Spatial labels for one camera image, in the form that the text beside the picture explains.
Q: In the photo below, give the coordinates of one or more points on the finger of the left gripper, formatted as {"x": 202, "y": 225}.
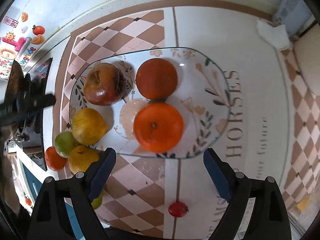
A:
{"x": 18, "y": 109}

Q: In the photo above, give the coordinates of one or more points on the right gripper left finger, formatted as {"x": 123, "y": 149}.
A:
{"x": 49, "y": 219}

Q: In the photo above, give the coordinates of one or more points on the green apple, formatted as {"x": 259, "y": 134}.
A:
{"x": 64, "y": 143}
{"x": 96, "y": 203}

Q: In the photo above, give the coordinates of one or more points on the small orange tangerine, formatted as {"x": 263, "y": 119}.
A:
{"x": 54, "y": 161}

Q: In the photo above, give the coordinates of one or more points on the yellow orange fruit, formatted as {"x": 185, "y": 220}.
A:
{"x": 81, "y": 157}

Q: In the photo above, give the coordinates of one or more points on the red cherry tomato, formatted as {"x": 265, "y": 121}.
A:
{"x": 178, "y": 209}

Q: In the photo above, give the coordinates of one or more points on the black frying pan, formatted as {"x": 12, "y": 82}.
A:
{"x": 18, "y": 83}

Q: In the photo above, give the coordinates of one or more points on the yellow pear fruit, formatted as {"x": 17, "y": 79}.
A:
{"x": 88, "y": 126}

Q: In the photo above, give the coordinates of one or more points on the checkered counter mat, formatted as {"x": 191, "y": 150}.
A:
{"x": 271, "y": 136}

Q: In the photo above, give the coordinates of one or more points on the brown red apple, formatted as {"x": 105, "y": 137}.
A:
{"x": 104, "y": 85}

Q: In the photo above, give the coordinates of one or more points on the floral ceramic plate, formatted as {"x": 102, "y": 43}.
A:
{"x": 202, "y": 98}

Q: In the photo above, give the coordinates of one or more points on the bright orange fruit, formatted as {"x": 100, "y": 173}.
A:
{"x": 158, "y": 127}

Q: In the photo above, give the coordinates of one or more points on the dark orange fruit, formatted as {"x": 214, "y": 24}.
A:
{"x": 156, "y": 79}

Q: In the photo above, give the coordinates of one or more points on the cream utensil holder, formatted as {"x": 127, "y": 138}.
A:
{"x": 307, "y": 52}

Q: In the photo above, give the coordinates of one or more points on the white crumpled tissue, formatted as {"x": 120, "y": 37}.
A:
{"x": 277, "y": 37}

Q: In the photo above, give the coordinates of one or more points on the colourful wall sticker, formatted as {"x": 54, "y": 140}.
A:
{"x": 20, "y": 38}

